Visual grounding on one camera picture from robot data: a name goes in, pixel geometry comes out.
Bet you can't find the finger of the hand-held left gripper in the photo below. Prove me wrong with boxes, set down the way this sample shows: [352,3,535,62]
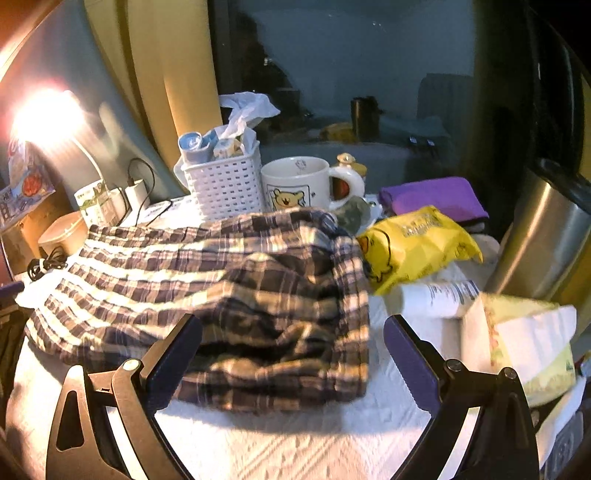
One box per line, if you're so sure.
[0,281,25,315]

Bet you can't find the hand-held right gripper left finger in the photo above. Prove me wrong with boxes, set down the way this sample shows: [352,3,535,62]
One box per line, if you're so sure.
[46,314,204,480]

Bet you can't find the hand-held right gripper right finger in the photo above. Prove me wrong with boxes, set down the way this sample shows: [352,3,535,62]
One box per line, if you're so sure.
[384,315,541,480]

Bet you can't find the plaid pants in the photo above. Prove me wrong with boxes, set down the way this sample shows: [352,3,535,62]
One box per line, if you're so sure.
[25,208,371,415]

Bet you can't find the cardboard box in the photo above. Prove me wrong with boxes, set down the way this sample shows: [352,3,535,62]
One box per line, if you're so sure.
[0,194,71,274]

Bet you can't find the brown bowl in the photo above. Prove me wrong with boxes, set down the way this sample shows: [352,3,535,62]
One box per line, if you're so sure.
[38,212,91,257]

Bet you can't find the small printed carton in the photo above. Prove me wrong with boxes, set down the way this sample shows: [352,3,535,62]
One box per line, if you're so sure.
[0,185,25,230]

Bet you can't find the tissue box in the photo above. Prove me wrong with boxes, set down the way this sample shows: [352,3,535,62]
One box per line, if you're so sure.
[462,293,578,407]

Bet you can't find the yellow packet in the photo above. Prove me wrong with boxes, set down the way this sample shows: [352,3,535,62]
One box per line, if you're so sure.
[356,206,484,296]

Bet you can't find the snack bag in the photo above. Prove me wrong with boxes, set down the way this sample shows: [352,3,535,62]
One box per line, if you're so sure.
[7,138,57,205]

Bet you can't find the milk carton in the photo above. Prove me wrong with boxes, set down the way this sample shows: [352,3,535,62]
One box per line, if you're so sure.
[76,181,116,227]

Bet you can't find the white textured cloth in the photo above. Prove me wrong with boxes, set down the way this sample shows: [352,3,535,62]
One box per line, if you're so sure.
[4,194,583,480]

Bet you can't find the white power strip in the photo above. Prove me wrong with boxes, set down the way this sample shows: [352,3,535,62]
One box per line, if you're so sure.
[139,198,186,218]

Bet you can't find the white charger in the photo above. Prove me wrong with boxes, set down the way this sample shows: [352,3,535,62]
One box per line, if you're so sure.
[124,182,148,211]

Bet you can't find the grey green stone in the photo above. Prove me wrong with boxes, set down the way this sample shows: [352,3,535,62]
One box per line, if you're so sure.
[335,196,373,230]

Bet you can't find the purple cloth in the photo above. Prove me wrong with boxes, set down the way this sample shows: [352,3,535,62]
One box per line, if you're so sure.
[379,176,491,227]

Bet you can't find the steel tumbler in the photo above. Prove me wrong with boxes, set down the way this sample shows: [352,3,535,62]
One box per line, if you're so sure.
[482,158,587,301]

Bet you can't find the smartphone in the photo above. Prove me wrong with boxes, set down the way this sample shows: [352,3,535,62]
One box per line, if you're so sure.
[540,406,587,480]

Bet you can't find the white desk lamp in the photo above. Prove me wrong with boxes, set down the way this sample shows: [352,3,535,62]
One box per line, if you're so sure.
[9,88,122,205]

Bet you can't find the white plastic basket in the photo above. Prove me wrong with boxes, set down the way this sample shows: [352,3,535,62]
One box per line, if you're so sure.
[174,138,264,220]

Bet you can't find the small yellow figurine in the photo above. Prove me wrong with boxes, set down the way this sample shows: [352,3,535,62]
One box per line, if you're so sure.
[336,153,368,181]

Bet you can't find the white bear mug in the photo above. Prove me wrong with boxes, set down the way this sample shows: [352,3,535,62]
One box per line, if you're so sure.
[261,157,366,213]

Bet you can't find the blue white tube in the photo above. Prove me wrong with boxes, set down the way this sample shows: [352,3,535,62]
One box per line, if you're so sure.
[178,130,216,165]

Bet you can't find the teal curtain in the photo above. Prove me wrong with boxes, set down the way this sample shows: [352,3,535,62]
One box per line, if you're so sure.
[28,0,186,205]

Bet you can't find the white plastic bag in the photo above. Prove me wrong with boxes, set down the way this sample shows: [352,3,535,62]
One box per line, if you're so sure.
[218,91,282,140]

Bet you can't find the yellow curtain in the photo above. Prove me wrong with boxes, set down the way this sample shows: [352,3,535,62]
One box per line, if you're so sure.
[85,0,223,163]

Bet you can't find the coiled black cable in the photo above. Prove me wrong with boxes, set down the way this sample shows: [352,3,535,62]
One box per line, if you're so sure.
[27,247,68,282]

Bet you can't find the black charger cable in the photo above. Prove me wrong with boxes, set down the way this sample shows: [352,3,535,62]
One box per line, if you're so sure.
[117,158,172,227]

